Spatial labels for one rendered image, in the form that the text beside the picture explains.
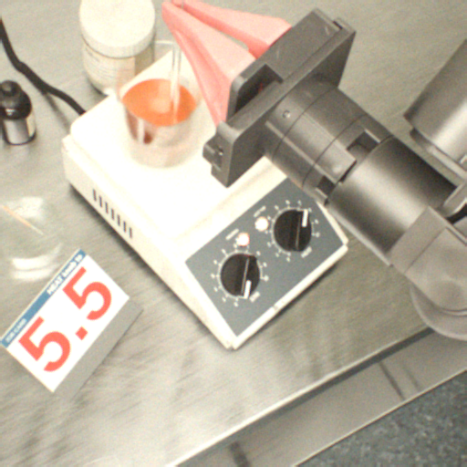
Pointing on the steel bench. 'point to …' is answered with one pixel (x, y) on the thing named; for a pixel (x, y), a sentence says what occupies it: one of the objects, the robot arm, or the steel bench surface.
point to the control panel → (306, 260)
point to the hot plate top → (145, 192)
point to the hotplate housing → (158, 248)
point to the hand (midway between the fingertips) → (178, 13)
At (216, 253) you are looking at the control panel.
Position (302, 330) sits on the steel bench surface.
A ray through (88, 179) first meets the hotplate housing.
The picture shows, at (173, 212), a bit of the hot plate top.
